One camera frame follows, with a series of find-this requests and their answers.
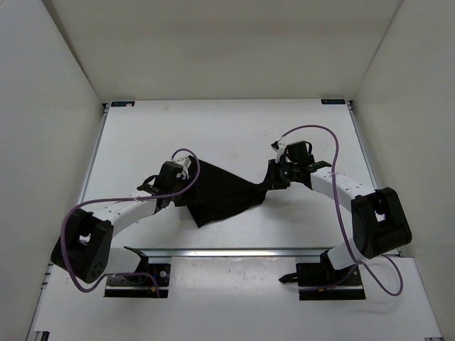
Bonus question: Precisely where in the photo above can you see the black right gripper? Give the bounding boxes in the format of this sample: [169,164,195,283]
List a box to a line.
[260,159,299,190]

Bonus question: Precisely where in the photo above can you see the black skirt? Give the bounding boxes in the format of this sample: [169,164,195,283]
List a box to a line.
[173,160,290,227]

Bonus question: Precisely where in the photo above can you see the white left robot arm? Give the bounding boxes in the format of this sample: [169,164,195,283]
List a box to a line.
[50,156,201,291]

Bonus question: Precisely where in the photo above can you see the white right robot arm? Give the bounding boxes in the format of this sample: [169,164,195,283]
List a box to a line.
[264,141,412,285]

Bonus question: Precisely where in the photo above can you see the dark sticker far right corner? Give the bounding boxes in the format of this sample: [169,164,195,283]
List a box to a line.
[321,99,346,105]

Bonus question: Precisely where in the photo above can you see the dark sticker corner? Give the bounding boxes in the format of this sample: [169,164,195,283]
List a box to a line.
[321,99,346,105]
[110,101,135,107]

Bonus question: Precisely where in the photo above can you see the dark sticker far left corner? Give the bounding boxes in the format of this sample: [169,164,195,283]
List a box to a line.
[110,101,135,107]

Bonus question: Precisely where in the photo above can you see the white front cover board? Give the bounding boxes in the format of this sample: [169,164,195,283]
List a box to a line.
[34,257,441,340]

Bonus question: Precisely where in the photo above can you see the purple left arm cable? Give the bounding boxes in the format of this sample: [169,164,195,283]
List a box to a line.
[60,148,200,298]

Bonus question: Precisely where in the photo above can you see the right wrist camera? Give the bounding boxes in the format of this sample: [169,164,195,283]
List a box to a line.
[271,136,287,163]

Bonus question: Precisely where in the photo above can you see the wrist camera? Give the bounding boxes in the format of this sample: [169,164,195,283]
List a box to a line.
[271,136,287,163]
[173,156,192,180]

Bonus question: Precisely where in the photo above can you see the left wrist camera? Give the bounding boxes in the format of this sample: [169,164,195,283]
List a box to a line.
[173,156,192,180]

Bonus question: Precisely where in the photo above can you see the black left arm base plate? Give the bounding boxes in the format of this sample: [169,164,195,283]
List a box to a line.
[104,257,171,299]

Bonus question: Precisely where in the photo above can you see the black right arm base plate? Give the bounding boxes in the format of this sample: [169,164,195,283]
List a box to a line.
[279,263,366,301]

